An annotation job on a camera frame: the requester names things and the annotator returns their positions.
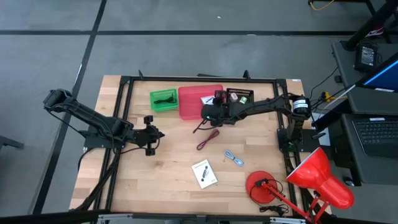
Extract red desk lamp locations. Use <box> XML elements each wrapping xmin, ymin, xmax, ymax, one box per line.
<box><xmin>244</xmin><ymin>146</ymin><xmax>355</xmax><ymax>224</ymax></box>

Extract black diagonal stand leg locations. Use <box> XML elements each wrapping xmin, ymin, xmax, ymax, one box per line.
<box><xmin>341</xmin><ymin>0</ymin><xmax>398</xmax><ymax>52</ymax></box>

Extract white paper sheet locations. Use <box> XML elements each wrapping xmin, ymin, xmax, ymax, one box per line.
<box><xmin>310</xmin><ymin>111</ymin><xmax>331</xmax><ymax>147</ymax></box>

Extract dark grey furniture leg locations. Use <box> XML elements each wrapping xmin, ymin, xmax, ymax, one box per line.
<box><xmin>0</xmin><ymin>136</ymin><xmax>25</xmax><ymax>150</ymax></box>

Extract computer monitor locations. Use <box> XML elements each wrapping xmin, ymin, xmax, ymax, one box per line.
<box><xmin>356</xmin><ymin>51</ymin><xmax>398</xmax><ymax>93</ymax></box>

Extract green plastic basket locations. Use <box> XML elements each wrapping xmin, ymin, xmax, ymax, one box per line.
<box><xmin>149</xmin><ymin>88</ymin><xmax>179</xmax><ymax>113</ymax></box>

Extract black plastic basket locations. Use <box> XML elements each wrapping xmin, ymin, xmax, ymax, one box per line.
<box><xmin>226</xmin><ymin>88</ymin><xmax>255</xmax><ymax>110</ymax></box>

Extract black power adapter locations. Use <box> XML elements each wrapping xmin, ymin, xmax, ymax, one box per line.
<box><xmin>354</xmin><ymin>42</ymin><xmax>380</xmax><ymax>74</ymax></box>

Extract dark grey desk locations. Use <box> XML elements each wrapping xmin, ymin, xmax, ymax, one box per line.
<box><xmin>331</xmin><ymin>40</ymin><xmax>398</xmax><ymax>187</ymax></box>

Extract red translucent plastic bin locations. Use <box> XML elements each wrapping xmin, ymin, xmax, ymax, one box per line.
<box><xmin>177</xmin><ymin>84</ymin><xmax>224</xmax><ymax>121</ymax></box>

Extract silver aluminium post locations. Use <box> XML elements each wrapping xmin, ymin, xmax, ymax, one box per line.
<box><xmin>269</xmin><ymin>217</ymin><xmax>307</xmax><ymax>224</ymax></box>
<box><xmin>96</xmin><ymin>213</ymin><xmax>134</xmax><ymax>224</ymax></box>

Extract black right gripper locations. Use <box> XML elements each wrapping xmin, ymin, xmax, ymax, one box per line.
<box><xmin>201</xmin><ymin>90</ymin><xmax>228</xmax><ymax>127</ymax></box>

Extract yellow cable plug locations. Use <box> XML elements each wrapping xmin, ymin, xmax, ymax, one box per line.
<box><xmin>322</xmin><ymin>91</ymin><xmax>348</xmax><ymax>102</ymax></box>

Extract black cable bundle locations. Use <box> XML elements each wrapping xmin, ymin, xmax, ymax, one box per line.
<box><xmin>74</xmin><ymin>148</ymin><xmax>122</xmax><ymax>212</ymax></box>

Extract black lamp cord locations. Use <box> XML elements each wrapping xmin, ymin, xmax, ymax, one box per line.
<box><xmin>259</xmin><ymin>203</ymin><xmax>290</xmax><ymax>218</ymax></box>

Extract black laptop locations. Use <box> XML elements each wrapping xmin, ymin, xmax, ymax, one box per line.
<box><xmin>353</xmin><ymin>116</ymin><xmax>398</xmax><ymax>159</ymax></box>

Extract red black cable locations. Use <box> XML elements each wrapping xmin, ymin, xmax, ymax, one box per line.
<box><xmin>196</xmin><ymin>128</ymin><xmax>221</xmax><ymax>151</ymax></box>

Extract light blue cable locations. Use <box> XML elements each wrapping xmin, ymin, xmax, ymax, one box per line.
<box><xmin>223</xmin><ymin>149</ymin><xmax>245</xmax><ymax>167</ymax></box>

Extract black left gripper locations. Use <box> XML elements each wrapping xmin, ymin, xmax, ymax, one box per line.
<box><xmin>132</xmin><ymin>114</ymin><xmax>166</xmax><ymax>157</ymax></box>

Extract black aluminium table frame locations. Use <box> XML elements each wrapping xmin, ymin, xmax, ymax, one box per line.
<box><xmin>71</xmin><ymin>70</ymin><xmax>312</xmax><ymax>224</ymax></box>

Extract black floor cables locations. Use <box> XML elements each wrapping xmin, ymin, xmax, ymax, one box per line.
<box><xmin>306</xmin><ymin>67</ymin><xmax>340</xmax><ymax>108</ymax></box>

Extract yellow floor cable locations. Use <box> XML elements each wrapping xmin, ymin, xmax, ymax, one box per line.
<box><xmin>309</xmin><ymin>0</ymin><xmax>335</xmax><ymax>11</ymax></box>

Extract person's shoe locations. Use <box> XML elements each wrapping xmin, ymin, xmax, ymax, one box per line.
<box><xmin>366</xmin><ymin>26</ymin><xmax>386</xmax><ymax>37</ymax></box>

